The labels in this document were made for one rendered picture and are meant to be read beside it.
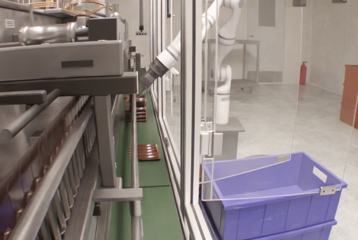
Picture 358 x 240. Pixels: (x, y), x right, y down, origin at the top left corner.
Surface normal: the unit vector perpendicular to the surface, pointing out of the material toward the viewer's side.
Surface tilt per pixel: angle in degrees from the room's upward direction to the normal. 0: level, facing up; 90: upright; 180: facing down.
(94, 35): 90
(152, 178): 2
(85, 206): 0
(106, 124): 90
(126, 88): 90
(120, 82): 90
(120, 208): 2
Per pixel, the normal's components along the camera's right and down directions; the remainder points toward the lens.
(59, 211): 0.95, 0.08
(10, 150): 0.00, -0.97
